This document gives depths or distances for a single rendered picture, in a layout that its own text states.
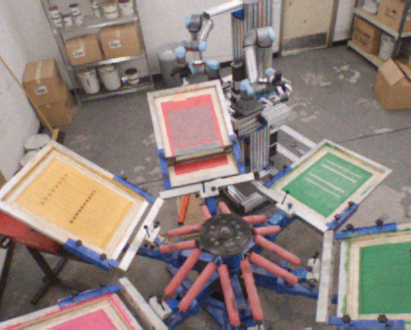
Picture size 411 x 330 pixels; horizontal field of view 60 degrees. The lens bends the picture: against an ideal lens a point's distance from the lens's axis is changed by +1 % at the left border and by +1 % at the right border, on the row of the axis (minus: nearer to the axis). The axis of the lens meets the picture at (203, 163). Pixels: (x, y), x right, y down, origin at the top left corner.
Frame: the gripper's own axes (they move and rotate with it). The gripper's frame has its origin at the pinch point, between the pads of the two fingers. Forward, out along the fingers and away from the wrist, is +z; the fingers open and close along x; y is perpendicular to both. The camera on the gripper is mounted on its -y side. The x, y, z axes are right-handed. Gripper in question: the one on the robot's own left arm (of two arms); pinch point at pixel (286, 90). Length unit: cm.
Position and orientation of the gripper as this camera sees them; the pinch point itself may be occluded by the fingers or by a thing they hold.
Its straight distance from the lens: 250.4
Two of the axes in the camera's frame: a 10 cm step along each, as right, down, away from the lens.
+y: 2.3, 7.3, 6.4
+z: 1.9, 6.1, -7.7
